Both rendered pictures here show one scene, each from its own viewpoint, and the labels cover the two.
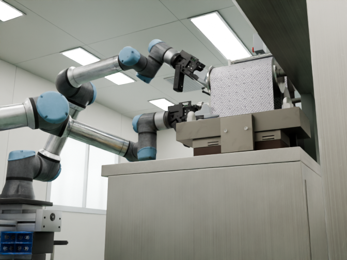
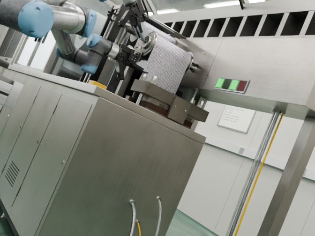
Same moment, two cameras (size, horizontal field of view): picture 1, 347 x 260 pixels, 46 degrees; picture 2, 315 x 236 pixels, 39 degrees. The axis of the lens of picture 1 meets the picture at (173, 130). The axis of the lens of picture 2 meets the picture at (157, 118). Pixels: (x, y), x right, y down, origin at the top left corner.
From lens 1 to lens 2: 172 cm
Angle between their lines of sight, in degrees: 58
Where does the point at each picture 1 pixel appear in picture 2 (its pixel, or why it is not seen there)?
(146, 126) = (102, 50)
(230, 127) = (178, 105)
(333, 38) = (303, 162)
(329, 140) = (288, 193)
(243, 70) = (175, 53)
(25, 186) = not seen: outside the picture
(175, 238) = (129, 157)
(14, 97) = not seen: outside the picture
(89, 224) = not seen: outside the picture
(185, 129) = (152, 89)
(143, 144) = (95, 62)
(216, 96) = (152, 58)
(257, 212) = (175, 160)
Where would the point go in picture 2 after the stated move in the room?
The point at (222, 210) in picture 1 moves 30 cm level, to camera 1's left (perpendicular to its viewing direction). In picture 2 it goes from (160, 151) to (127, 138)
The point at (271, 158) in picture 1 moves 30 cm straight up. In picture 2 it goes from (193, 136) to (216, 82)
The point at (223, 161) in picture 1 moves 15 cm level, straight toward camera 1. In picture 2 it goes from (172, 126) to (196, 135)
